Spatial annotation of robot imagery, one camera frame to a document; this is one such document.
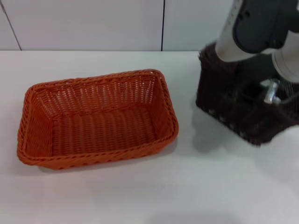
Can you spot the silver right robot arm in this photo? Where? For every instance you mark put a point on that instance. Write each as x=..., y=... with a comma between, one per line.
x=257, y=28

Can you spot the dark brown woven plastic basket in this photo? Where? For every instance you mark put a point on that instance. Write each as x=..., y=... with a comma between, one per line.
x=217, y=93

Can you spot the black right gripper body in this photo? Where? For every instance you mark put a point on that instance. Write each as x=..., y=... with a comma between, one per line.
x=251, y=93

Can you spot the orange woven plastic basket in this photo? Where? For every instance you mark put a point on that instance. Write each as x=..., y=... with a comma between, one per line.
x=100, y=126

